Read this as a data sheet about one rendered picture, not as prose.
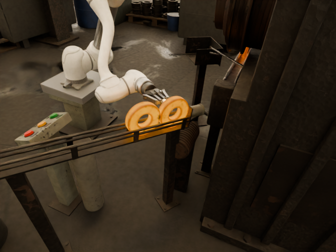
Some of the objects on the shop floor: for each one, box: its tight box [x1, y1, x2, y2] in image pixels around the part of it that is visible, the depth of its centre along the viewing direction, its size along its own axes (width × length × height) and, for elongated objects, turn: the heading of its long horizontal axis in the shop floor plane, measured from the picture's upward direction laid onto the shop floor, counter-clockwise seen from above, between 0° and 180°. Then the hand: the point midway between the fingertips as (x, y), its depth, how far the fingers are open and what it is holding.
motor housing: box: [174, 121, 200, 193], centre depth 140 cm, size 13×22×54 cm, turn 153°
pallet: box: [126, 0, 180, 29], centre depth 465 cm, size 120×81×44 cm
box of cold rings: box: [0, 0, 77, 49], centre depth 355 cm, size 123×93×87 cm
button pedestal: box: [15, 112, 83, 217], centre depth 129 cm, size 16×24×62 cm, turn 153°
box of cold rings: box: [178, 0, 235, 54], centre depth 372 cm, size 103×83×79 cm
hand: (167, 104), depth 109 cm, fingers closed
